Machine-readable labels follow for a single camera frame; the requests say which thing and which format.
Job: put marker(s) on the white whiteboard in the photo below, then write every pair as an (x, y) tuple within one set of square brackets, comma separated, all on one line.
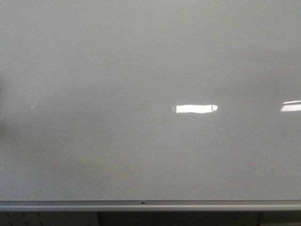
[(149, 100)]

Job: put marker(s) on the aluminium whiteboard tray rail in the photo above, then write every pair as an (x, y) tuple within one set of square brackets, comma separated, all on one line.
[(151, 205)]

